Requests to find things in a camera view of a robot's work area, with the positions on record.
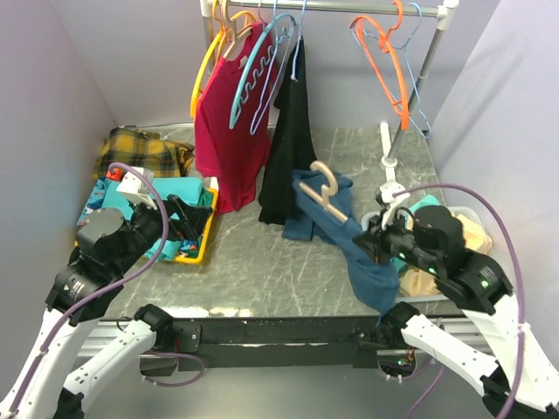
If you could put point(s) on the thin blue wire hanger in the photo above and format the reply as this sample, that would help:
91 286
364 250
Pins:
410 87

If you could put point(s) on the wooden hanger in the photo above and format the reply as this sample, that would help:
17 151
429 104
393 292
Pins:
328 190

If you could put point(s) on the turquoise t shirt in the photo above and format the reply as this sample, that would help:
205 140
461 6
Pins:
427 200

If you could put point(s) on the light blue wavy hanger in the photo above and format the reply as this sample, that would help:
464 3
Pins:
246 83

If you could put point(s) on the black shirt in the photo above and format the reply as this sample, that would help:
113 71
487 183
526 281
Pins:
292 147

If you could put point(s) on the folded turquoise cloth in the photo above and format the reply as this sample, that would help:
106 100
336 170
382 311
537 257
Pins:
190 190

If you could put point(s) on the beige hanger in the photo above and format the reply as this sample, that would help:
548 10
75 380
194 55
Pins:
233 36

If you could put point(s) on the white clothes rack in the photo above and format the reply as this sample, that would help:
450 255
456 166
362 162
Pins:
386 16

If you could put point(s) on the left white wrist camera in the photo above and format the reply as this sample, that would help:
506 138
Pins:
136 190

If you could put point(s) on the white perforated plastic basket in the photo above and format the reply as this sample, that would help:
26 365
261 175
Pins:
436 297

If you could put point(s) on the blue patterned cloth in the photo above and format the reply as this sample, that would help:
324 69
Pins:
94 201

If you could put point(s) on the black base bar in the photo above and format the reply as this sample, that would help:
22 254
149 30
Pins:
357 341

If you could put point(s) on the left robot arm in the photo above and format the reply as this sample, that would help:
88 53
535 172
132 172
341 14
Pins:
49 385

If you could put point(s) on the yellow plastic hanger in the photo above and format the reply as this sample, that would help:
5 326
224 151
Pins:
214 37

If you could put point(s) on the cream beige shirt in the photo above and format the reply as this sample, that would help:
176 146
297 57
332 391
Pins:
415 283

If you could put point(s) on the yellow plastic tray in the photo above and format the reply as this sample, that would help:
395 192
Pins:
205 235

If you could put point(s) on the magenta pink shirt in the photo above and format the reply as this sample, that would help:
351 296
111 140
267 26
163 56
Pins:
232 155

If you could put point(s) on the yellow plaid shirt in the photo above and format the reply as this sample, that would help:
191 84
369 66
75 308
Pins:
144 149

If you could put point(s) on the dark blue shirt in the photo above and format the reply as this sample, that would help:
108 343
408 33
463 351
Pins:
376 285

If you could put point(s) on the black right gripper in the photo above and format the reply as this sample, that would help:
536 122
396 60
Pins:
370 241

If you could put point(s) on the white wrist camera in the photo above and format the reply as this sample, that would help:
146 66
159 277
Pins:
136 190
391 196

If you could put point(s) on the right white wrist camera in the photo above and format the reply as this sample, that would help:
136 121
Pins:
391 196

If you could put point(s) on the pale blue wire hanger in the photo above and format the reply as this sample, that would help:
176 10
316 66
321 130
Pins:
266 83

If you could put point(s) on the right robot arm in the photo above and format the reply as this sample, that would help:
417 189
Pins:
517 379

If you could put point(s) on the green printed garment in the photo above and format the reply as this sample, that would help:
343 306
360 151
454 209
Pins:
190 248

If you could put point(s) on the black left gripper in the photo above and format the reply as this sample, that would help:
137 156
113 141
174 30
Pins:
190 222

